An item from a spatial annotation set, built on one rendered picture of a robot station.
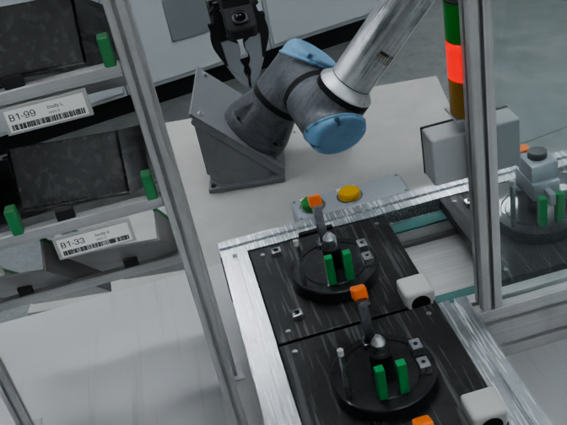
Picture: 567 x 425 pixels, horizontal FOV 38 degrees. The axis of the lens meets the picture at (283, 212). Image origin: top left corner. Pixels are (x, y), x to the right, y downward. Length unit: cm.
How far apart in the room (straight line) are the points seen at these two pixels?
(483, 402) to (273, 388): 29
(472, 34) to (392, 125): 94
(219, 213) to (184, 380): 47
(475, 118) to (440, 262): 40
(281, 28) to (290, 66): 274
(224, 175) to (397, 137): 40
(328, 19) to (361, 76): 296
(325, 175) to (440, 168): 69
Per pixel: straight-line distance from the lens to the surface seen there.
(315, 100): 158
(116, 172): 94
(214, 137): 170
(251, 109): 172
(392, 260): 130
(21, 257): 345
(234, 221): 166
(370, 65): 155
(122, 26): 83
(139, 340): 144
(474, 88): 101
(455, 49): 102
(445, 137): 106
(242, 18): 120
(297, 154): 184
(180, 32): 423
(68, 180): 96
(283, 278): 130
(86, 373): 142
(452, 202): 141
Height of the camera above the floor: 177
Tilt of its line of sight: 33 degrees down
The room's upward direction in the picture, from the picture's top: 12 degrees counter-clockwise
